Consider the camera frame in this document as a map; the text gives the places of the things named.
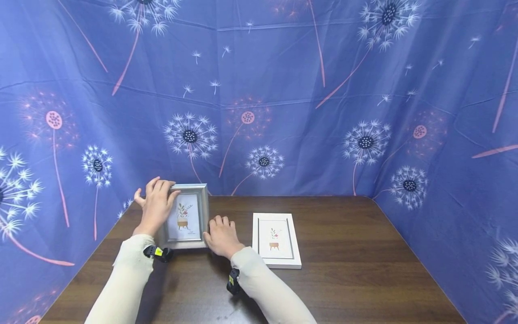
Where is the grey picture frame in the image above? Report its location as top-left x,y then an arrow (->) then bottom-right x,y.
158,183 -> 210,250

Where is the person's left forearm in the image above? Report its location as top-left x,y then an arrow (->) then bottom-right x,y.
84,234 -> 157,324

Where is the person's right forearm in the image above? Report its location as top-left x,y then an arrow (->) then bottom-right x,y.
230,246 -> 318,324

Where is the person's left hand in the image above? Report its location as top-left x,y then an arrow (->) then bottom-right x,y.
133,176 -> 182,238

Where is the white picture frame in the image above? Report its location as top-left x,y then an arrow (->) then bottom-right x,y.
251,212 -> 303,270

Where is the black wrist band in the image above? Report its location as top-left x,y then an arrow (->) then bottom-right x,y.
143,244 -> 174,263
226,267 -> 241,296

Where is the person's right hand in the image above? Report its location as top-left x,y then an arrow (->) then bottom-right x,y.
202,215 -> 246,261

